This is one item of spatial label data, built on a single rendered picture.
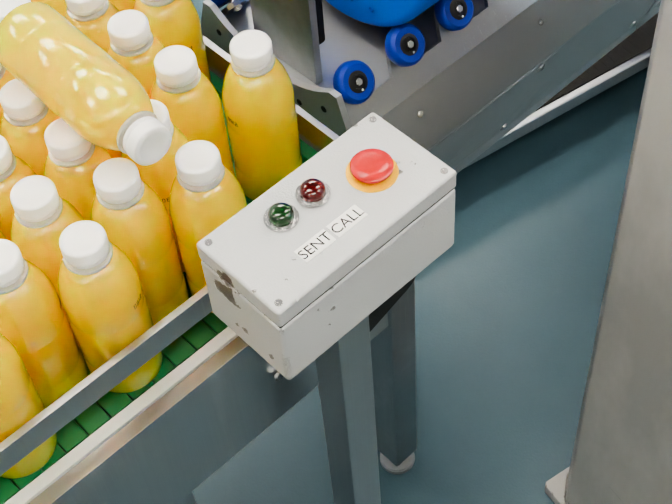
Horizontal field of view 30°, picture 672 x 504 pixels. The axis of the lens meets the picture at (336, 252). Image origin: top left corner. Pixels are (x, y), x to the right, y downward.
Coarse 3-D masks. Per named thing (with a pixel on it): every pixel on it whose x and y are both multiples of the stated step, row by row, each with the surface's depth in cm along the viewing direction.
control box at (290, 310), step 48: (336, 144) 106; (384, 144) 105; (288, 192) 103; (336, 192) 103; (384, 192) 102; (432, 192) 102; (240, 240) 100; (288, 240) 100; (336, 240) 100; (384, 240) 101; (432, 240) 107; (240, 288) 98; (288, 288) 97; (336, 288) 100; (384, 288) 106; (240, 336) 106; (288, 336) 99; (336, 336) 105
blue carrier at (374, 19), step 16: (336, 0) 136; (352, 0) 134; (368, 0) 131; (384, 0) 129; (400, 0) 127; (416, 0) 124; (432, 0) 126; (352, 16) 135; (368, 16) 133; (384, 16) 131; (400, 16) 128; (416, 16) 128
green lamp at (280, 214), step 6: (276, 204) 101; (282, 204) 101; (288, 204) 101; (270, 210) 100; (276, 210) 100; (282, 210) 100; (288, 210) 100; (270, 216) 100; (276, 216) 100; (282, 216) 100; (288, 216) 100; (294, 216) 101; (270, 222) 100; (276, 222) 100; (282, 222) 100; (288, 222) 100
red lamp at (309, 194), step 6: (306, 180) 102; (312, 180) 102; (318, 180) 102; (300, 186) 102; (306, 186) 102; (312, 186) 102; (318, 186) 102; (324, 186) 102; (300, 192) 102; (306, 192) 101; (312, 192) 101; (318, 192) 101; (324, 192) 102; (306, 198) 101; (312, 198) 101; (318, 198) 101
